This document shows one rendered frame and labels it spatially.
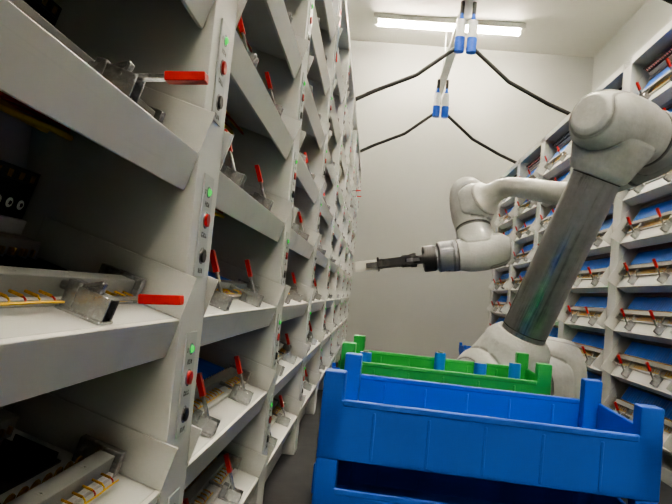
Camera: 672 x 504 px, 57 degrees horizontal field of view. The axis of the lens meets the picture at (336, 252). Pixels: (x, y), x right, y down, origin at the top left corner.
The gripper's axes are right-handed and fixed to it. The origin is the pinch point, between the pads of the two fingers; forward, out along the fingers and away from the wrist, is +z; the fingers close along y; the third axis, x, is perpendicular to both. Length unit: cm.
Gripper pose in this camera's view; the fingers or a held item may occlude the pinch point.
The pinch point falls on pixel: (365, 265)
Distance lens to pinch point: 178.8
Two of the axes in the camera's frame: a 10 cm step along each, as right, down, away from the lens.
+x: -1.1, -9.9, 0.7
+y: 0.6, 0.7, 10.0
